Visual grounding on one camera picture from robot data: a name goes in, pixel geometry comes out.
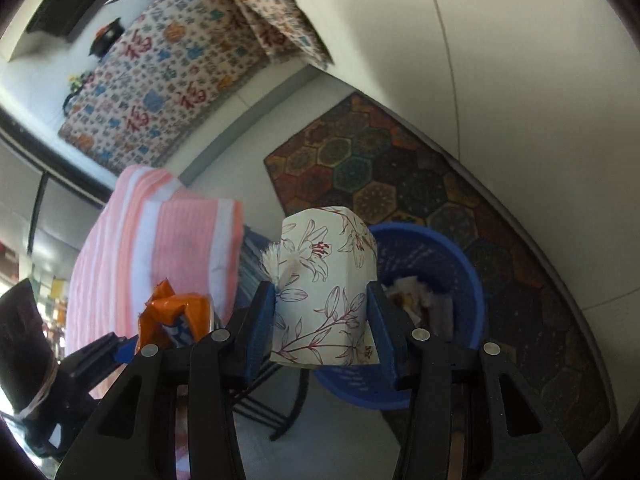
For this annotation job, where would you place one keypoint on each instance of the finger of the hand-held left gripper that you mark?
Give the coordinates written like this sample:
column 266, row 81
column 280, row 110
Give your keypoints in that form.
column 122, row 352

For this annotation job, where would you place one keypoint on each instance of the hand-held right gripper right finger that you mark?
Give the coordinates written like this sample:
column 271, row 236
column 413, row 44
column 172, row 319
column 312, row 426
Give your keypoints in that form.
column 382, row 340

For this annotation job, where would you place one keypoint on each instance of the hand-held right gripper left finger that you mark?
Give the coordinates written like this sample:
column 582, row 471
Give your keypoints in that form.
column 260, row 340

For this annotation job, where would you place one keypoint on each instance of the orange blue snack wrapper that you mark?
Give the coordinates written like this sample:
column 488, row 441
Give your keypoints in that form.
column 175, row 312

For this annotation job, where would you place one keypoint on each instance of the floral tissue pack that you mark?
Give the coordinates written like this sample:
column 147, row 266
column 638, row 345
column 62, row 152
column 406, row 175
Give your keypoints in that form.
column 325, row 285

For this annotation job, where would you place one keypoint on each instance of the blue plastic wastebasket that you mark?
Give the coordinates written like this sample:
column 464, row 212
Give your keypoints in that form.
column 450, row 270

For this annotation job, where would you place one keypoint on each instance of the pink striped tablecloth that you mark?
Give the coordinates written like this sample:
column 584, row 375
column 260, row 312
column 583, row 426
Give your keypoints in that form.
column 150, row 250

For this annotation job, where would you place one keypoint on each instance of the grey refrigerator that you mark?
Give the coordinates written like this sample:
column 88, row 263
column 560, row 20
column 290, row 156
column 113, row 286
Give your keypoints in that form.
column 75, row 220

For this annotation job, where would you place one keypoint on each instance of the hexagon patterned rug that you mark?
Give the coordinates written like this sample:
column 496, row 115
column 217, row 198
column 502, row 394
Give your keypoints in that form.
column 360, row 170

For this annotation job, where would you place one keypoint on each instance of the large printed blanket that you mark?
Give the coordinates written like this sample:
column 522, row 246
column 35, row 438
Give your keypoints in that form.
column 165, row 80

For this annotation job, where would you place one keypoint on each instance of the white lower cabinets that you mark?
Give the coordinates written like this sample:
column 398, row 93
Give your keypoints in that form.
column 500, row 85

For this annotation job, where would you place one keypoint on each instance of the black clay pot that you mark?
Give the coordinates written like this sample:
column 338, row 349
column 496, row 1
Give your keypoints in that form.
column 106, row 37

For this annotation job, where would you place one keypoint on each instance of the small printed blanket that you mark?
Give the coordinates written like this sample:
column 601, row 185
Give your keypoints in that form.
column 270, row 10

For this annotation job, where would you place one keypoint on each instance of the black range hood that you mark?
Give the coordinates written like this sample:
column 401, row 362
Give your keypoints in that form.
column 60, row 5

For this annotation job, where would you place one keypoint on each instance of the black metal table frame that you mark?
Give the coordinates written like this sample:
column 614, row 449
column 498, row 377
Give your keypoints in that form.
column 295, row 410

